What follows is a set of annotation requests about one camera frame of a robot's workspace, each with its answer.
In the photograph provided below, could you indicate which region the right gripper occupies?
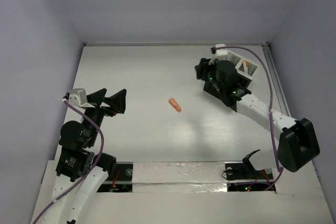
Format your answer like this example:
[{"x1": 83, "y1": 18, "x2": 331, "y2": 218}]
[{"x1": 194, "y1": 56, "x2": 225, "y2": 93}]

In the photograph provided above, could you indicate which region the yellow white pen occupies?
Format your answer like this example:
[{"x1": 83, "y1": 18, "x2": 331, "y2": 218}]
[{"x1": 243, "y1": 60, "x2": 248, "y2": 74}]

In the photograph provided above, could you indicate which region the orange highlighter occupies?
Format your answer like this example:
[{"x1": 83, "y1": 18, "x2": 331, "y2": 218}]
[{"x1": 169, "y1": 98, "x2": 182, "y2": 113}]

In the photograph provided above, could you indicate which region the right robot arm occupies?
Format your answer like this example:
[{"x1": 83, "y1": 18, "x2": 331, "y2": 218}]
[{"x1": 195, "y1": 58, "x2": 320, "y2": 173}]

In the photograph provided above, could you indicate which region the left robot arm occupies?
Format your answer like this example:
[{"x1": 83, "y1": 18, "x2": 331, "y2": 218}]
[{"x1": 33, "y1": 88, "x2": 127, "y2": 223}]

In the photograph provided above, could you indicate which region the black and white organizer box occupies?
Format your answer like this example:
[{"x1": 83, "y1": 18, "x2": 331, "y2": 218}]
[{"x1": 203, "y1": 50, "x2": 260, "y2": 111}]

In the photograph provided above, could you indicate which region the white foam front board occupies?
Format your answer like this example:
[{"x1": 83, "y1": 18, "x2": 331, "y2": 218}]
[{"x1": 32, "y1": 161, "x2": 332, "y2": 223}]

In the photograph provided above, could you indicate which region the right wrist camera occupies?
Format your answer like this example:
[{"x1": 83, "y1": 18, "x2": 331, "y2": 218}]
[{"x1": 209, "y1": 44, "x2": 230, "y2": 64}]

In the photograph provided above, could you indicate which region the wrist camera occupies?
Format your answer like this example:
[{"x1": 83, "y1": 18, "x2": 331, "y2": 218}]
[
  {"x1": 209, "y1": 44, "x2": 230, "y2": 64},
  {"x1": 62, "y1": 88, "x2": 94, "y2": 108}
]

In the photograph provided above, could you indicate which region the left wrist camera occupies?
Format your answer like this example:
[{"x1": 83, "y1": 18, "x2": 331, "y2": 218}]
[{"x1": 62, "y1": 88, "x2": 94, "y2": 108}]

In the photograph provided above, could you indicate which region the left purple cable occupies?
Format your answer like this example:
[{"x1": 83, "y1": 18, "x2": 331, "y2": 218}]
[{"x1": 33, "y1": 102, "x2": 104, "y2": 224}]

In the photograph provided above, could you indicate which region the purple cable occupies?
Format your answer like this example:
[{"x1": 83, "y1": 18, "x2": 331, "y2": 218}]
[
  {"x1": 33, "y1": 102, "x2": 104, "y2": 224},
  {"x1": 225, "y1": 47, "x2": 284, "y2": 191}
]

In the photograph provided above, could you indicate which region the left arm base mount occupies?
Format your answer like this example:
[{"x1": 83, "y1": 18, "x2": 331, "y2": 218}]
[{"x1": 97, "y1": 163, "x2": 133, "y2": 193}]

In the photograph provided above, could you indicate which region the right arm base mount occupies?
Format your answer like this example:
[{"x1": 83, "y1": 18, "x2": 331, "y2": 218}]
[{"x1": 221, "y1": 150, "x2": 276, "y2": 193}]

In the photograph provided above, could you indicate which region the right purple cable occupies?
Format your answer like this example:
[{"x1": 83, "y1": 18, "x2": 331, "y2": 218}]
[{"x1": 225, "y1": 47, "x2": 284, "y2": 191}]

